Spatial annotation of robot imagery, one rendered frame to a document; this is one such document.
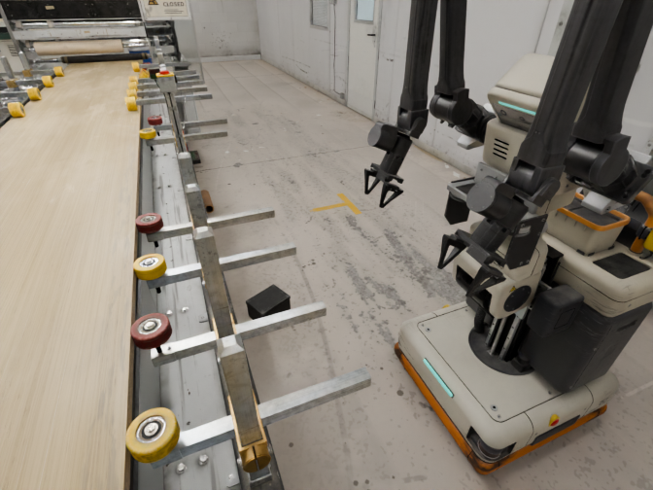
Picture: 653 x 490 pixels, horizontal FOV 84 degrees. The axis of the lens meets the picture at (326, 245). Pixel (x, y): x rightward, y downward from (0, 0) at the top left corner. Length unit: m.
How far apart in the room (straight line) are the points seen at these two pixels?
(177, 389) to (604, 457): 1.63
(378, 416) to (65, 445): 1.25
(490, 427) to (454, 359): 0.28
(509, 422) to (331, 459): 0.68
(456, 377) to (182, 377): 1.00
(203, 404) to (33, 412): 0.39
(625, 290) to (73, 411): 1.38
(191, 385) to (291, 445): 0.68
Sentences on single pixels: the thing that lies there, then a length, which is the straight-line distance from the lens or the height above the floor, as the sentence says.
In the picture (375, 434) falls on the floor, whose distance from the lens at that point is 1.72.
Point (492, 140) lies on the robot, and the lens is 1.16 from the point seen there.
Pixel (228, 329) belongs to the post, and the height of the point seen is 0.89.
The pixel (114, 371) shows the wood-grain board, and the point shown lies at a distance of 0.86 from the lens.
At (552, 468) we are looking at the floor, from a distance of 1.86.
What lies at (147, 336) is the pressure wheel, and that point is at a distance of 0.88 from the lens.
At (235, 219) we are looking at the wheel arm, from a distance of 1.33.
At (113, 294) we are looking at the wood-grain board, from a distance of 1.04.
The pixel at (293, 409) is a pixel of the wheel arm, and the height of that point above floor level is 0.83.
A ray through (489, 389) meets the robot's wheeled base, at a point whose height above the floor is 0.28.
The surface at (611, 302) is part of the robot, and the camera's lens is 1.38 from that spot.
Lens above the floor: 1.51
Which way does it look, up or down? 35 degrees down
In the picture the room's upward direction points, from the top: straight up
